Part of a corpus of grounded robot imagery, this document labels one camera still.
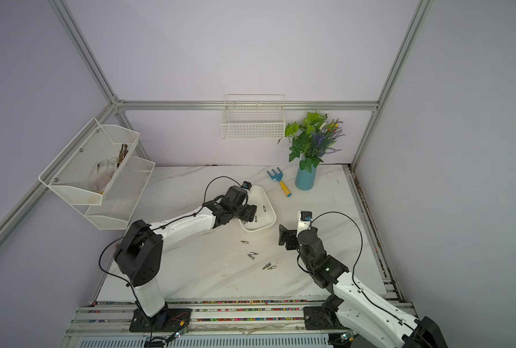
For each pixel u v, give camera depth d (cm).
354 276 54
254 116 99
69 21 70
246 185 81
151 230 50
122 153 81
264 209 102
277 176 115
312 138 86
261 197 103
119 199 92
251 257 88
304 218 67
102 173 78
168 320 70
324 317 65
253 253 89
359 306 50
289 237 70
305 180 108
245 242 93
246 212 82
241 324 73
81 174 76
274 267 86
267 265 86
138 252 48
